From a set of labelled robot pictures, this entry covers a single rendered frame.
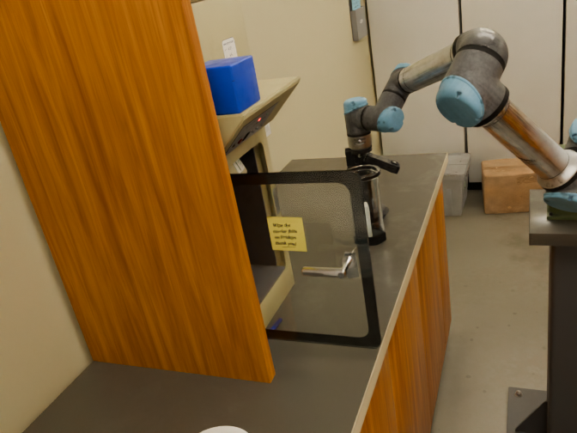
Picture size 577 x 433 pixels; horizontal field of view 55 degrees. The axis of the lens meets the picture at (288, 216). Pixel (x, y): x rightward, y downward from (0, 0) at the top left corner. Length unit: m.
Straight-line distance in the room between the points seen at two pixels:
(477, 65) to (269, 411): 0.87
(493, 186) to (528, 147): 2.50
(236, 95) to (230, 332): 0.49
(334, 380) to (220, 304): 0.29
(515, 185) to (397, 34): 1.30
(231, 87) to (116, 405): 0.74
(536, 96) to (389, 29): 1.08
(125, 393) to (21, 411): 0.23
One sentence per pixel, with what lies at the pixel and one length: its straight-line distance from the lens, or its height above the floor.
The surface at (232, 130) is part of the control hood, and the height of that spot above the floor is 1.48.
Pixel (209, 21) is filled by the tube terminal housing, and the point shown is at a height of 1.67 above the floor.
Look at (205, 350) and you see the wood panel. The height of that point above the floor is 1.01.
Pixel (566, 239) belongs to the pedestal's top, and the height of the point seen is 0.92.
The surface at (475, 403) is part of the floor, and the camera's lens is 2.54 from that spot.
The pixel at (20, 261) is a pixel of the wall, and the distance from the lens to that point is 1.38.
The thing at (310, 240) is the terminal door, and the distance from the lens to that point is 1.11.
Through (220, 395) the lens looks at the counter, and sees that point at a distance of 1.27.
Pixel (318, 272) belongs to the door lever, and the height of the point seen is 1.20.
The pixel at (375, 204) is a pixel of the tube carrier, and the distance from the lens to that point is 1.67.
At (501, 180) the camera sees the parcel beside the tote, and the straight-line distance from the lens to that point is 3.94.
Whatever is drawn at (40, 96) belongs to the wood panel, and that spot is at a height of 1.60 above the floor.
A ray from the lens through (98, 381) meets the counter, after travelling 1.45.
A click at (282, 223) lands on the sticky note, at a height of 1.28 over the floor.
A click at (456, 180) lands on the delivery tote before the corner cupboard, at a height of 0.27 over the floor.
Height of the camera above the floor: 1.74
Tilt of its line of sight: 24 degrees down
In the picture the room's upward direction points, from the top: 11 degrees counter-clockwise
